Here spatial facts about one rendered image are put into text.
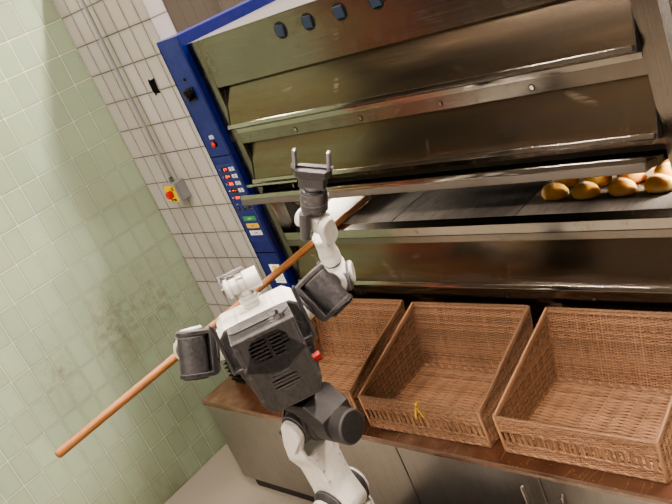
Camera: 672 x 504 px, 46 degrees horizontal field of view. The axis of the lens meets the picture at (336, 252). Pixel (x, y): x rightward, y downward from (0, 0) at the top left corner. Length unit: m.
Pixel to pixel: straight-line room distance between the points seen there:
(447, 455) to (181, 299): 2.01
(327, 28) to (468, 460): 1.59
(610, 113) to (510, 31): 0.39
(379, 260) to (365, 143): 0.55
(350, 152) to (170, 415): 1.96
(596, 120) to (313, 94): 1.11
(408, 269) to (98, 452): 1.89
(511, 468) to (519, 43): 1.35
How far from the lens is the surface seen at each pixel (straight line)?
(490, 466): 2.79
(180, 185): 3.97
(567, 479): 2.64
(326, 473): 2.71
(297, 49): 3.06
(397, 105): 2.86
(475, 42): 2.61
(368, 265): 3.37
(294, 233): 3.58
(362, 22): 2.82
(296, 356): 2.32
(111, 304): 4.17
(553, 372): 2.99
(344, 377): 3.50
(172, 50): 3.55
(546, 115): 2.58
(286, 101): 3.20
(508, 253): 2.94
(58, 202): 4.04
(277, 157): 3.41
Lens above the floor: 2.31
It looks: 21 degrees down
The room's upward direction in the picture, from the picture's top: 23 degrees counter-clockwise
